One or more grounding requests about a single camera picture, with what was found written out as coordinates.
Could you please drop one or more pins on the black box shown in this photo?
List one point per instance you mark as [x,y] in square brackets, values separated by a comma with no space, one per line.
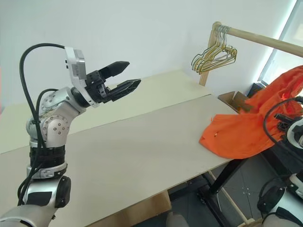
[259,89]

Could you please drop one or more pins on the light wooden clothes rack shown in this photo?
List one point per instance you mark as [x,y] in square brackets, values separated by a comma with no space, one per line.
[255,37]

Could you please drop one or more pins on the light wooden floor bar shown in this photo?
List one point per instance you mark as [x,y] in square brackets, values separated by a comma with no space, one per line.
[239,208]

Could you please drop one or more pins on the brown cardboard box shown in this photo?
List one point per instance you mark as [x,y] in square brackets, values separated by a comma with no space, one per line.
[229,99]

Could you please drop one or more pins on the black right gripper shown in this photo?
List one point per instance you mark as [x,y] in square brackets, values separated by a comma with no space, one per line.
[282,121]

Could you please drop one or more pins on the black table frame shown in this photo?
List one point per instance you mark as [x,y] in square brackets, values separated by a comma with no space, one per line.
[227,175]

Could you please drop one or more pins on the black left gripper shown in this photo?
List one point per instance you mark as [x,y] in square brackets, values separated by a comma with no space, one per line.
[97,87]

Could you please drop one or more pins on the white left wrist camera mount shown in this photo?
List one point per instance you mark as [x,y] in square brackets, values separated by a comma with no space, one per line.
[78,66]

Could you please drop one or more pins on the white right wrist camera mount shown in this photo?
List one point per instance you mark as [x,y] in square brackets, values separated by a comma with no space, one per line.
[297,128]

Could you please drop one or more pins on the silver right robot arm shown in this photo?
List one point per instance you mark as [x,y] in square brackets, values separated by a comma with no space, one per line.
[272,201]

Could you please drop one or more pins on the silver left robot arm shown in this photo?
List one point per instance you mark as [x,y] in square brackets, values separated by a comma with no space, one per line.
[54,127]

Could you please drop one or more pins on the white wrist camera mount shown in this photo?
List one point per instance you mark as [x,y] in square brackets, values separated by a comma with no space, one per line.
[297,128]
[78,66]

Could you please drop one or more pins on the orange shorts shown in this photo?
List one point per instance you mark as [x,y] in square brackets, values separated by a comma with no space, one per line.
[241,134]

